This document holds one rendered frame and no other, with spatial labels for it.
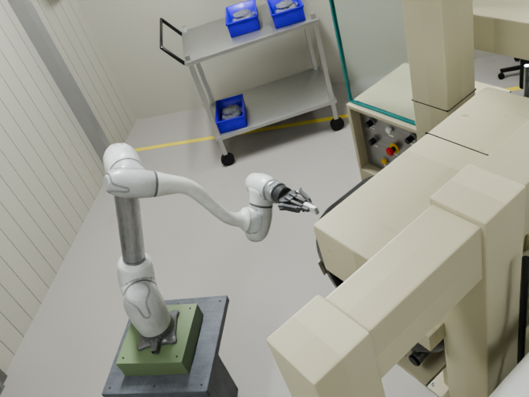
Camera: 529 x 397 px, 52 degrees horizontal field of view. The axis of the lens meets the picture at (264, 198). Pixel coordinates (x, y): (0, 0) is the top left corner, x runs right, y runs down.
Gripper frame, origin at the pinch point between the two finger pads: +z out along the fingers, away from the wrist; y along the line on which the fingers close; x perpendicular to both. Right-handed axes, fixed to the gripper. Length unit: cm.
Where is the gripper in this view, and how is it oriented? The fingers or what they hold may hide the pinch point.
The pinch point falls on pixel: (311, 208)
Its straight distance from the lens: 203.5
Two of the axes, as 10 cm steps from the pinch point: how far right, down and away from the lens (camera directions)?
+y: 7.5, -5.7, 3.3
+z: 5.6, 2.7, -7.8
